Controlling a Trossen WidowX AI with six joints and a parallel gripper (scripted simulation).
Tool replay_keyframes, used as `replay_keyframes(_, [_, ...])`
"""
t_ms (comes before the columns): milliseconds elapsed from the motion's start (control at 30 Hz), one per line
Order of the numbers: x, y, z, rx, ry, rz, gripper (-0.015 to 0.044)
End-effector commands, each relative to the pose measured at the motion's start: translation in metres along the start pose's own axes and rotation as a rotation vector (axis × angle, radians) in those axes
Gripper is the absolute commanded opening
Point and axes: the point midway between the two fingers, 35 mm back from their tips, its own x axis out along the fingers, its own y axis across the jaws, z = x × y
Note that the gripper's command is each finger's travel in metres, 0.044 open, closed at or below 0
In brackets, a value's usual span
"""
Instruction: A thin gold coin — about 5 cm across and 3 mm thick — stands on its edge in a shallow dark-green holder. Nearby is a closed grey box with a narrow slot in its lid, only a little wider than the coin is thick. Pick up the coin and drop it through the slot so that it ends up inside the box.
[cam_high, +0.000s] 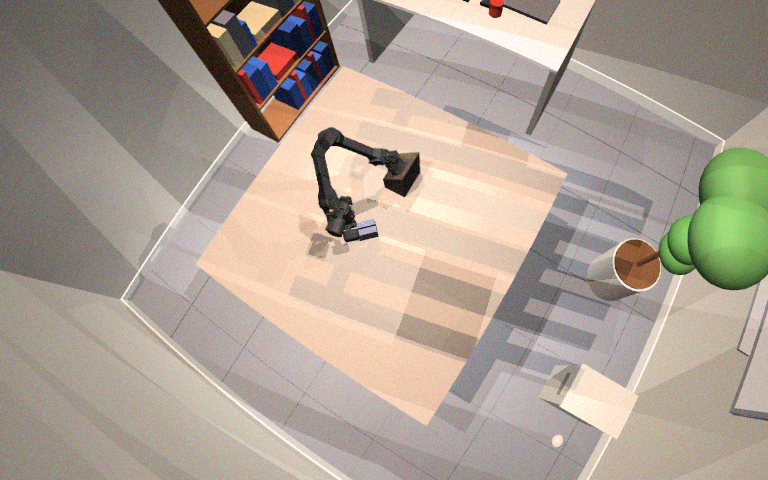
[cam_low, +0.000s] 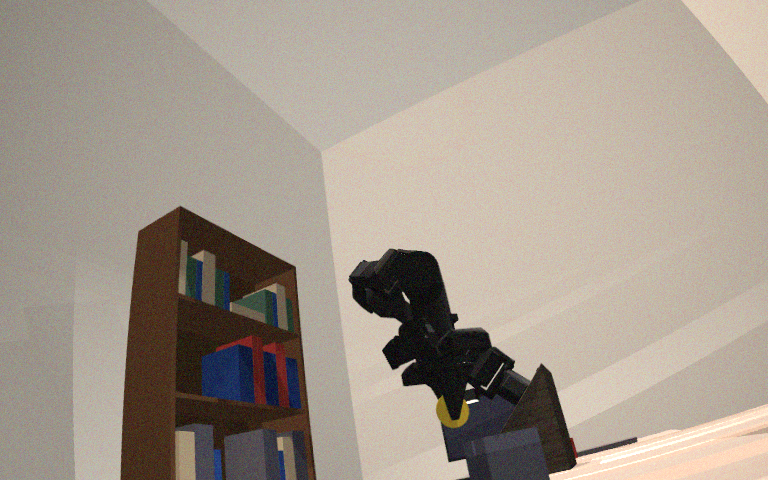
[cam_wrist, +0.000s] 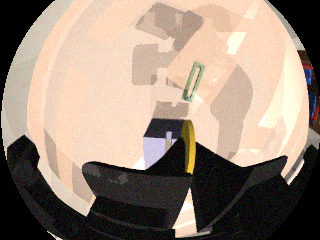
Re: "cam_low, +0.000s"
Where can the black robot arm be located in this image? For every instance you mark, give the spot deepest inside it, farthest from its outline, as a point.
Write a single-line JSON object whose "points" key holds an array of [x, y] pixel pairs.
{"points": [[377, 287]]}

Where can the gold coin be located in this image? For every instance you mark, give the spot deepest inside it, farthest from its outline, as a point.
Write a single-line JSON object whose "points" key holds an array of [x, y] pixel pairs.
{"points": [[442, 413]]}

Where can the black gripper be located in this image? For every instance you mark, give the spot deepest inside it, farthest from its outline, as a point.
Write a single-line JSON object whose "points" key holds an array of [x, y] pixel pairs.
{"points": [[446, 368]]}

